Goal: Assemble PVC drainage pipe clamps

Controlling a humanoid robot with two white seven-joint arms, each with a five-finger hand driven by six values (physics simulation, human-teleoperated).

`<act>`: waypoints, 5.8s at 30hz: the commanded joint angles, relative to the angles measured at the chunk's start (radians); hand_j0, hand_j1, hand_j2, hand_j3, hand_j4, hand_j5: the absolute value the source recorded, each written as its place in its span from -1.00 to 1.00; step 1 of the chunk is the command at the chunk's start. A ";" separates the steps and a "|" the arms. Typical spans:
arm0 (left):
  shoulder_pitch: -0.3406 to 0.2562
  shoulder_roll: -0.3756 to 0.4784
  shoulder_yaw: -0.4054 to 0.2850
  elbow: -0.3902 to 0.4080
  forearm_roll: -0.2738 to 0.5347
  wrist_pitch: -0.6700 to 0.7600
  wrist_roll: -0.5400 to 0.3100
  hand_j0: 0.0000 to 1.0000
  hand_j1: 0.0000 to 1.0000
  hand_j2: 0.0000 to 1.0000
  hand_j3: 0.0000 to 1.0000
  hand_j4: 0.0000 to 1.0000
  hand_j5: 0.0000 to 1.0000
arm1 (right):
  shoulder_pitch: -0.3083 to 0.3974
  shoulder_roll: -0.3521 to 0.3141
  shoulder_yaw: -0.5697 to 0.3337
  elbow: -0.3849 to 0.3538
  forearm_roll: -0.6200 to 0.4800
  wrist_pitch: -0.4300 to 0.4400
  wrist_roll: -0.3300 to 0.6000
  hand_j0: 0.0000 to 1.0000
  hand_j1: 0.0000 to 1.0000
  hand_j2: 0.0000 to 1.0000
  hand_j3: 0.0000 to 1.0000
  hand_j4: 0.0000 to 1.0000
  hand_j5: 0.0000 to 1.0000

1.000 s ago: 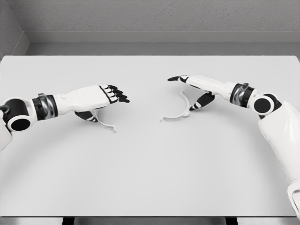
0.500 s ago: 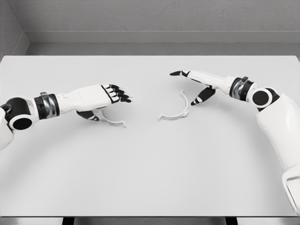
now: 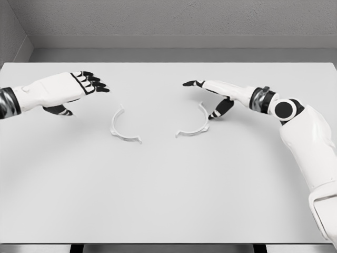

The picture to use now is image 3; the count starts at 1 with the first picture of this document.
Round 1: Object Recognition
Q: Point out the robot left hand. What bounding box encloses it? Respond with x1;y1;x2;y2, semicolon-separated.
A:
33;70;111;117

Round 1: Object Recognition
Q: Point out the white pipe clamp half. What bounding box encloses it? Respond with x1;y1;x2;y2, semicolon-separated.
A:
110;104;144;144
175;101;211;138

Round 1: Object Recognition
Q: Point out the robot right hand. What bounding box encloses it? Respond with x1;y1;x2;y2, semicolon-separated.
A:
182;79;241;120

